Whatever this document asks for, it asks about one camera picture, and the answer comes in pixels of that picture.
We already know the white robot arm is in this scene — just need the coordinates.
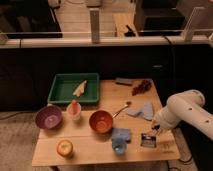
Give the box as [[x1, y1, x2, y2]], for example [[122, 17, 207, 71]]
[[152, 89, 213, 141]]

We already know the orange bowl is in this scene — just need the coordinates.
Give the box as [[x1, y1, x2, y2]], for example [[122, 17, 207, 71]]
[[89, 110, 113, 134]]

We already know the purple bowl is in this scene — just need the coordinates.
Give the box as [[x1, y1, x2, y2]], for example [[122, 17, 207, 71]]
[[35, 105, 63, 130]]

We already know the light blue rag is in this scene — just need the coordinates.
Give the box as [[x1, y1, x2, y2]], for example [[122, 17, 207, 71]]
[[125, 101, 154, 121]]

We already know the blue cloth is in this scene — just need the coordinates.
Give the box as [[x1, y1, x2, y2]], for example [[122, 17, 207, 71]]
[[111, 128, 131, 142]]

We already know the metal spoon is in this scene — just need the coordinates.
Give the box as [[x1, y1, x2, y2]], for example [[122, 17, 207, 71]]
[[112, 101, 132, 118]]

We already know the wooden table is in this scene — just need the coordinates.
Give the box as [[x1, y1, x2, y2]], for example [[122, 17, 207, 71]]
[[32, 80, 180, 166]]

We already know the blue cup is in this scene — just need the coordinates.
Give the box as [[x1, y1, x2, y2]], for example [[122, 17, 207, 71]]
[[112, 139, 127, 155]]

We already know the dark grey sponge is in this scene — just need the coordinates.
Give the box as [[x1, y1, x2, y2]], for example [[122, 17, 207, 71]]
[[115, 78, 133, 86]]

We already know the green plastic tray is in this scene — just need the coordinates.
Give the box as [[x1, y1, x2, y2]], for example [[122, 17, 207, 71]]
[[48, 73, 100, 105]]

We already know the white cup with red item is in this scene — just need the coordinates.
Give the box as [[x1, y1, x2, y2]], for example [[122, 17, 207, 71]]
[[66, 100, 81, 121]]

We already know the yellow apple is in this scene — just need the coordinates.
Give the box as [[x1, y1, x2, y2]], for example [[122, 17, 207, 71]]
[[57, 140, 73, 158]]

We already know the white rail barrier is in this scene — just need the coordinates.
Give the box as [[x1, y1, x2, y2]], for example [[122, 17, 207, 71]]
[[0, 8, 213, 48]]

